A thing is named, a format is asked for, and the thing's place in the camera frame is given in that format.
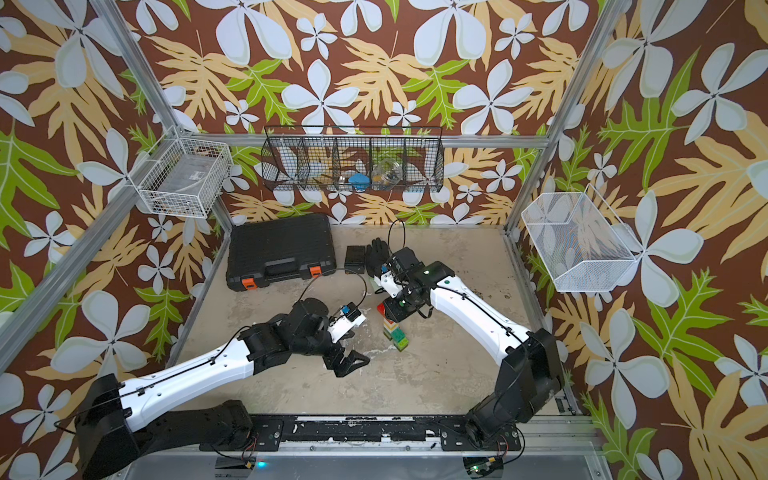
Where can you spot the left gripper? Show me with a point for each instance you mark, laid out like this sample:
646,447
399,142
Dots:
346,365

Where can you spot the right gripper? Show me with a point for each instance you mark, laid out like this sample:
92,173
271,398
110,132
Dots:
393,312

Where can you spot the dark green 2x4 lego brick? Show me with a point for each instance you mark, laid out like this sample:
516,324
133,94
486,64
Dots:
396,336

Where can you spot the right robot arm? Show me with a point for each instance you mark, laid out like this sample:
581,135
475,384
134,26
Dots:
530,370

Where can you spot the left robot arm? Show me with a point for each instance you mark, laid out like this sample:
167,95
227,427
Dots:
121,421

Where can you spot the black and green glove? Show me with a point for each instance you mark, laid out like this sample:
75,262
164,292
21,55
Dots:
377,254

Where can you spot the small black box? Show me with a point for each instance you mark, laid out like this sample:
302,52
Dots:
355,259

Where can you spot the blue object in basket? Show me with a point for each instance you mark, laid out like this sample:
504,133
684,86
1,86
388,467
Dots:
359,182

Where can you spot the black plastic tool case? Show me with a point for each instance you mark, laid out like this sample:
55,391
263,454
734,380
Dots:
264,253

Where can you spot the white mesh basket right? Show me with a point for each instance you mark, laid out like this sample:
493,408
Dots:
583,244

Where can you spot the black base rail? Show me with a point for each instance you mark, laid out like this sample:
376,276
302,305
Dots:
438,433

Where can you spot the black wire basket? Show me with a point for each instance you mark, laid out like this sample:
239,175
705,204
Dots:
400,159

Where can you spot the white wire basket left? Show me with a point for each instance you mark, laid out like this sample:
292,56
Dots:
185,176

